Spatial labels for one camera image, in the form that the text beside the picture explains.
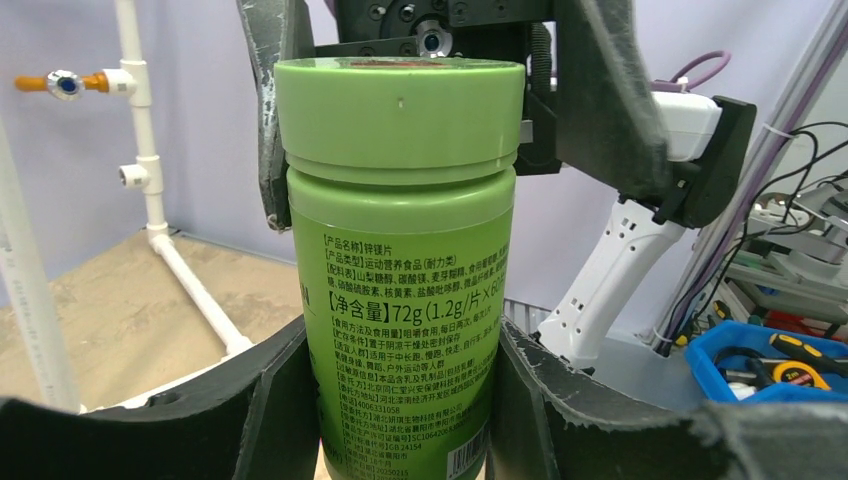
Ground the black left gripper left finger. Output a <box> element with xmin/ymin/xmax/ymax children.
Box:
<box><xmin>1</xmin><ymin>318</ymin><xmax>319</xmax><ymax>479</ymax></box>

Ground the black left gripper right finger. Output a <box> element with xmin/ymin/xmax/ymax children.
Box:
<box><xmin>488</xmin><ymin>321</ymin><xmax>847</xmax><ymax>479</ymax></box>

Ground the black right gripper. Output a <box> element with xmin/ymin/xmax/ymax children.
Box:
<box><xmin>317</xmin><ymin>0</ymin><xmax>672</xmax><ymax>200</ymax></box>

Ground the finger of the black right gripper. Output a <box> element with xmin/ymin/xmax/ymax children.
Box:
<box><xmin>236</xmin><ymin>0</ymin><xmax>315</xmax><ymax>232</ymax></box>

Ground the green bottle cap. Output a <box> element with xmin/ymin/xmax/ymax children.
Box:
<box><xmin>274</xmin><ymin>57</ymin><xmax>525</xmax><ymax>186</ymax></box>

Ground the green pill bottle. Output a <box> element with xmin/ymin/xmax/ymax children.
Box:
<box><xmin>288</xmin><ymin>170</ymin><xmax>516</xmax><ymax>479</ymax></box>

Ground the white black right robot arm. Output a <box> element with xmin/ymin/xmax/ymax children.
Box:
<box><xmin>238</xmin><ymin>1</ymin><xmax>756</xmax><ymax>370</ymax></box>

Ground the blue parts bin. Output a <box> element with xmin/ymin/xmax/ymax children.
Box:
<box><xmin>684</xmin><ymin>321</ymin><xmax>847</xmax><ymax>403</ymax></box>

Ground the white PVC pipe frame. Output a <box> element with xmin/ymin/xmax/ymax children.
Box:
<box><xmin>1</xmin><ymin>1</ymin><xmax>255</xmax><ymax>410</ymax></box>

